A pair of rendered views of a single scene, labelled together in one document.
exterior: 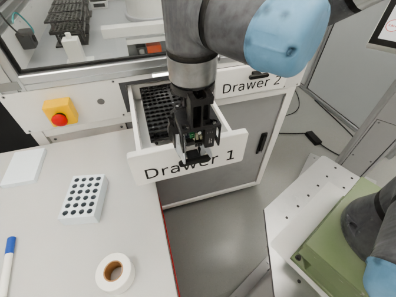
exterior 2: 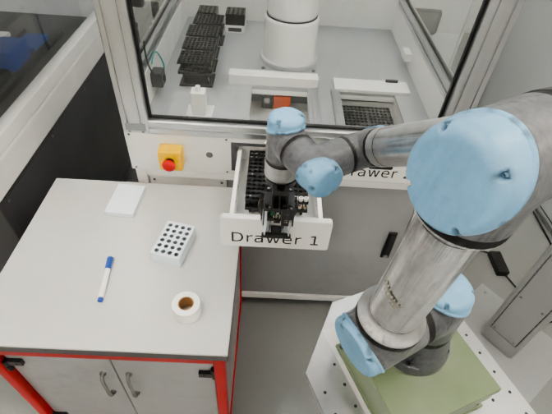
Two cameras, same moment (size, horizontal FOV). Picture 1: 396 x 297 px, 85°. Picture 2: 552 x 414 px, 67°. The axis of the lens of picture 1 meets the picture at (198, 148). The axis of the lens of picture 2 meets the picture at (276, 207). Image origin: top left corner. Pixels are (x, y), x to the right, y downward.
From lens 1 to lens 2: 58 cm
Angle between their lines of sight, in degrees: 10
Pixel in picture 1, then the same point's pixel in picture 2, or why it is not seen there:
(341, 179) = not seen: hidden behind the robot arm
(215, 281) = (282, 403)
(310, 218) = not seen: hidden behind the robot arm
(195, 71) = (278, 173)
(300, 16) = (315, 175)
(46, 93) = (163, 138)
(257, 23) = (301, 170)
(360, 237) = not seen: hidden behind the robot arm
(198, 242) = (275, 351)
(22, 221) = (118, 247)
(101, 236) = (180, 278)
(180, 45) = (271, 158)
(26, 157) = (128, 191)
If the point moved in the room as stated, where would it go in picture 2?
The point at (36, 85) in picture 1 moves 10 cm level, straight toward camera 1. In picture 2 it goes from (158, 131) to (166, 149)
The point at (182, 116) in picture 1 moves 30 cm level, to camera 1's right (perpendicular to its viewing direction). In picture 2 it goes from (269, 198) to (401, 232)
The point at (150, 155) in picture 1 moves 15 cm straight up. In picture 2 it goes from (240, 220) to (239, 176)
